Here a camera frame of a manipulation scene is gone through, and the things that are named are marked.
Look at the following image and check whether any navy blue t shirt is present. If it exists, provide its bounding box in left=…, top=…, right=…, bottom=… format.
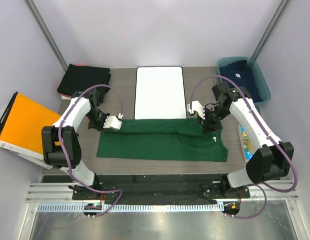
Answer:
left=219, top=59, right=263, bottom=103

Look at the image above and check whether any orange binder folder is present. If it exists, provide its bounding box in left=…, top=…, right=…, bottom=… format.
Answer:
left=0, top=92, right=60, bottom=170

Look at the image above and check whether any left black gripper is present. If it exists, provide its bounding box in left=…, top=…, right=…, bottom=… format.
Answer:
left=85, top=108, right=111, bottom=131

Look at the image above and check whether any white folding board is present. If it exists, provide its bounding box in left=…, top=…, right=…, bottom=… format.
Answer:
left=134, top=66, right=187, bottom=120

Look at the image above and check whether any aluminium frame rail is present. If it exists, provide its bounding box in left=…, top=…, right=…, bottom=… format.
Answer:
left=26, top=182, right=299, bottom=203

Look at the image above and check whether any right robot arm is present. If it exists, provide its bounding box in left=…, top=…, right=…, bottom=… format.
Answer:
left=187, top=81, right=295, bottom=198

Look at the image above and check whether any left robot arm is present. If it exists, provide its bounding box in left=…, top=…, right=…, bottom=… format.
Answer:
left=41, top=89, right=121, bottom=200

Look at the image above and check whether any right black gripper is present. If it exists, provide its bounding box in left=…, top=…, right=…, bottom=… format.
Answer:
left=198, top=104, right=232, bottom=133

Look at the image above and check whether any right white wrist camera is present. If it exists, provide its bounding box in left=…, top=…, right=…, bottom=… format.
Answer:
left=187, top=101, right=205, bottom=120

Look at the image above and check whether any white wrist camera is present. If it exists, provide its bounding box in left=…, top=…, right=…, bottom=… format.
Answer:
left=187, top=101, right=205, bottom=120
left=103, top=115, right=122, bottom=130

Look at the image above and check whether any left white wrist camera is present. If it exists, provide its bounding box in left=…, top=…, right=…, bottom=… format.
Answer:
left=103, top=115, right=122, bottom=130

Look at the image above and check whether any white folded t shirt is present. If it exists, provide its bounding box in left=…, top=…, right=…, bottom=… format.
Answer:
left=60, top=95, right=71, bottom=101

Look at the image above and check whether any black folded t shirt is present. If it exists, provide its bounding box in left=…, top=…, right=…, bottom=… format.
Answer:
left=57, top=64, right=111, bottom=96

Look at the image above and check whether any blue children's book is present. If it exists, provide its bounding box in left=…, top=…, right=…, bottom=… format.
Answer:
left=238, top=125, right=255, bottom=162

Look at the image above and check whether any teal plastic basket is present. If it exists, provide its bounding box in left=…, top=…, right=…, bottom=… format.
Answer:
left=217, top=56, right=271, bottom=107

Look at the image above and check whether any green t shirt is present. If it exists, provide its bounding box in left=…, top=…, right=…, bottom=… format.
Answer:
left=96, top=118, right=228, bottom=163

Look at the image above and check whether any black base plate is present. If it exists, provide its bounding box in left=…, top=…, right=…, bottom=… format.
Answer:
left=41, top=173, right=280, bottom=206

